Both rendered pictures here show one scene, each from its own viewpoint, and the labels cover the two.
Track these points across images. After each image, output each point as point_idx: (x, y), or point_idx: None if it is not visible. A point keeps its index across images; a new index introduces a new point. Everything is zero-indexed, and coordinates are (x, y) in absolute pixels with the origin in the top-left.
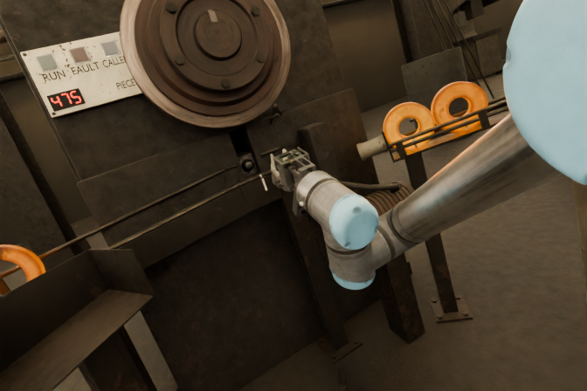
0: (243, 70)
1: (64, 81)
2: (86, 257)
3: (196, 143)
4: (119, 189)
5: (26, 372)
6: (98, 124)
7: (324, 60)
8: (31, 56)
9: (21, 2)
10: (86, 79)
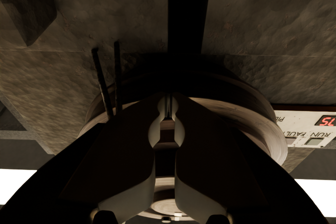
0: (162, 185)
1: (318, 130)
2: None
3: (259, 54)
4: None
5: None
6: (331, 92)
7: (13, 82)
8: (318, 145)
9: (287, 159)
10: (301, 128)
